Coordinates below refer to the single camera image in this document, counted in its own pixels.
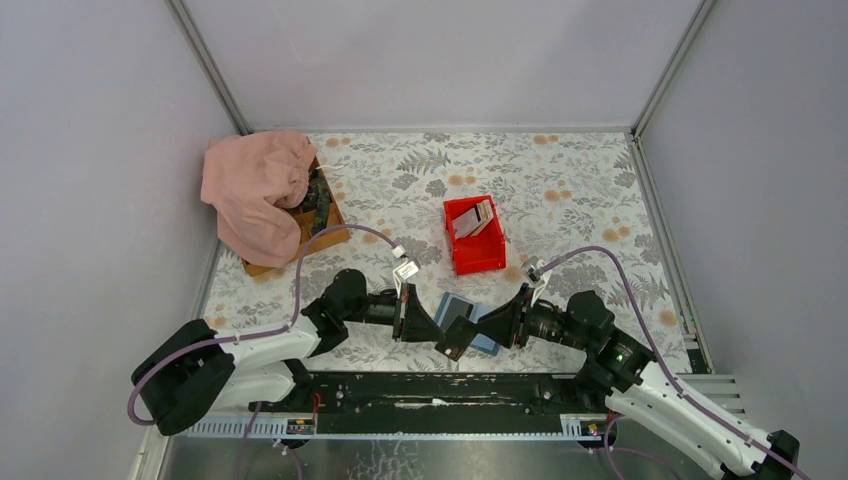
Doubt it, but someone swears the blue card holder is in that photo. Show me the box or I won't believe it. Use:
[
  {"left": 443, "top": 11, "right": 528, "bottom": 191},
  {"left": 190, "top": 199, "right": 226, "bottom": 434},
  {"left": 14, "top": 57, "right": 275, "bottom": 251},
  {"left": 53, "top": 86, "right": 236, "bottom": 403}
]
[{"left": 435, "top": 293, "right": 500, "bottom": 360}]

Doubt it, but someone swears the red plastic bin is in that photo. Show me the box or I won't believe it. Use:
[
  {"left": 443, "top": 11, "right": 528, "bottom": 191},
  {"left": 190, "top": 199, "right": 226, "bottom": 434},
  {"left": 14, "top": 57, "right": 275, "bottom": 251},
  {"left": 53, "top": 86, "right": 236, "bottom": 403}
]
[{"left": 443, "top": 195, "right": 507, "bottom": 276}]

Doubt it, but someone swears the white card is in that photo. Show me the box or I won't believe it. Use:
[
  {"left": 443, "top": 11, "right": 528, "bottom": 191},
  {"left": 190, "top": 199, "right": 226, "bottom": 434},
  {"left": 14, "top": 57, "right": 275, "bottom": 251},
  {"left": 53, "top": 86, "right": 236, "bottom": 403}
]
[{"left": 452, "top": 205, "right": 483, "bottom": 238}]

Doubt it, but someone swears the dark grey card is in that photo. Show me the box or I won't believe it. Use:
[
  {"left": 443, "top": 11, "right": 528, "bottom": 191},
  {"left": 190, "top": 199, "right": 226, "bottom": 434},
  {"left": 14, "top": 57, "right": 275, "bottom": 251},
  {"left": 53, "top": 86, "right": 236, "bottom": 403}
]
[{"left": 435, "top": 316, "right": 477, "bottom": 362}]

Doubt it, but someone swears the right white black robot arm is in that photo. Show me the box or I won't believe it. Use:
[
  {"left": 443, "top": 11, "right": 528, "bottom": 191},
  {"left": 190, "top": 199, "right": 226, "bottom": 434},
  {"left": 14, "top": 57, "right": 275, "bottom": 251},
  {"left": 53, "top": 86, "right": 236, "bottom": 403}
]
[{"left": 476, "top": 285, "right": 800, "bottom": 479}]

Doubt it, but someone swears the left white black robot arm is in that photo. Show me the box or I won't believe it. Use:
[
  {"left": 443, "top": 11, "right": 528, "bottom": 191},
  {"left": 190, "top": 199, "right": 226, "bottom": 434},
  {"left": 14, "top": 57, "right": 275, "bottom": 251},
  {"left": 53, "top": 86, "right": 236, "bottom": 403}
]
[{"left": 131, "top": 269, "right": 444, "bottom": 436}]

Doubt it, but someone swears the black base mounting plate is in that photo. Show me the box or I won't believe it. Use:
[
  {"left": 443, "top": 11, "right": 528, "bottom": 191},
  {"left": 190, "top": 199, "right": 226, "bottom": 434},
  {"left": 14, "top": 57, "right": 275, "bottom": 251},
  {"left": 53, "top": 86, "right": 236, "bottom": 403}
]
[{"left": 258, "top": 371, "right": 610, "bottom": 433}]

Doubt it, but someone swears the floral patterned table mat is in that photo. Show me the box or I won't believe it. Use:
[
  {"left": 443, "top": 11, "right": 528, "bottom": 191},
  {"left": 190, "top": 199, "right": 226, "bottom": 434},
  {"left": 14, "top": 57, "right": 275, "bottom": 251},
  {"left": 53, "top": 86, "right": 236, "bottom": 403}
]
[{"left": 202, "top": 133, "right": 691, "bottom": 372}]

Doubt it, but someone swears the dark green patterned item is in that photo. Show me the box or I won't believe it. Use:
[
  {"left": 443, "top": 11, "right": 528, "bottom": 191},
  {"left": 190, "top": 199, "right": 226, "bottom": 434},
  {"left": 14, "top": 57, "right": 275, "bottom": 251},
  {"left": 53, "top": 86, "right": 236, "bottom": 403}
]
[{"left": 301, "top": 169, "right": 332, "bottom": 234}]

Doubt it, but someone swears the pink cloth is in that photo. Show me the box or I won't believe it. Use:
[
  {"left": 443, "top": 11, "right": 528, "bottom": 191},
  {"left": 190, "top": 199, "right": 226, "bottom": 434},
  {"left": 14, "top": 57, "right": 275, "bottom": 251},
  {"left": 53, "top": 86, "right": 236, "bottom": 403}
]
[{"left": 200, "top": 130, "right": 317, "bottom": 268}]

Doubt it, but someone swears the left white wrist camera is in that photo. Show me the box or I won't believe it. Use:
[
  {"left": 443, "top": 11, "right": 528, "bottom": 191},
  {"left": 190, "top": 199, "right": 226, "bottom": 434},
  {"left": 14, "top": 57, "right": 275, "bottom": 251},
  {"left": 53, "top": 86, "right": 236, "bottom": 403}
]
[{"left": 392, "top": 245, "right": 420, "bottom": 297}]

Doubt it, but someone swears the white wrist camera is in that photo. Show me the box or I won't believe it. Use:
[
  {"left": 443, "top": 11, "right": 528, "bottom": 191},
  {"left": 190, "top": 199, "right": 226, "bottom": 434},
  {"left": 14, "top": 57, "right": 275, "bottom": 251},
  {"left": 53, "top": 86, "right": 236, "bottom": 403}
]
[
  {"left": 392, "top": 245, "right": 420, "bottom": 297},
  {"left": 522, "top": 256, "right": 551, "bottom": 305}
]

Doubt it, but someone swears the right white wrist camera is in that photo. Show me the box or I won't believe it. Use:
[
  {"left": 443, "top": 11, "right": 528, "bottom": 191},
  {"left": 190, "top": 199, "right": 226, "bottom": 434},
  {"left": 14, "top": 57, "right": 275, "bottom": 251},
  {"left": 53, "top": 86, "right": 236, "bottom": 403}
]
[{"left": 522, "top": 256, "right": 551, "bottom": 305}]

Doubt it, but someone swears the white slotted cable duct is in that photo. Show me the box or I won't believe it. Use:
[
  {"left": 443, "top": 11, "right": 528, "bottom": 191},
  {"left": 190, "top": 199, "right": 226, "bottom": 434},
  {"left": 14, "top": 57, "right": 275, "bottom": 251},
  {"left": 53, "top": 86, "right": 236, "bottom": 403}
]
[{"left": 181, "top": 415, "right": 607, "bottom": 442}]

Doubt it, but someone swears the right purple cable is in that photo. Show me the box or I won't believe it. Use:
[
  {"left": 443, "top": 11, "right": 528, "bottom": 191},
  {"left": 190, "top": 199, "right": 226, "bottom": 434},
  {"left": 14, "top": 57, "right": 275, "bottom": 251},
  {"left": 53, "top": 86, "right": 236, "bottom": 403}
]
[{"left": 526, "top": 245, "right": 813, "bottom": 480}]

